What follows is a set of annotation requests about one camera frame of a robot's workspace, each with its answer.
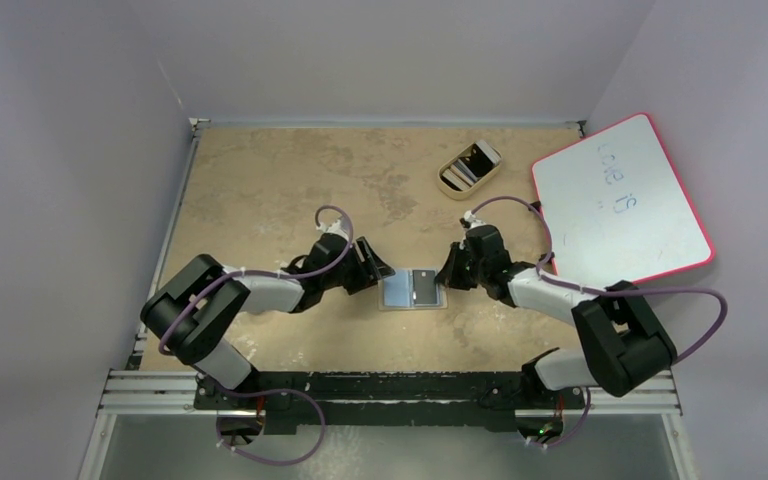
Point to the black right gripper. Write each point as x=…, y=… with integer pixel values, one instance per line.
x=461, y=266

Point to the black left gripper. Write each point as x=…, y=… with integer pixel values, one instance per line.
x=367, y=273

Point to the black VIP credit card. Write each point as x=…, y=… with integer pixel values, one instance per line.
x=424, y=287

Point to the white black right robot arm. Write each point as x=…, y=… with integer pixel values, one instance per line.
x=622, y=341

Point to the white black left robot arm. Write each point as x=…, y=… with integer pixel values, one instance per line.
x=192, y=312

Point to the beige oval card tray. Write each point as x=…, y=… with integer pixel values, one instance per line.
x=467, y=169

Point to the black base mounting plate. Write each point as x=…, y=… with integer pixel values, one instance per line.
x=491, y=400

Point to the pink framed whiteboard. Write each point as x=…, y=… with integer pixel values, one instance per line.
x=617, y=210

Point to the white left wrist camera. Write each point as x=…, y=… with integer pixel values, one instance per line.
x=338, y=228

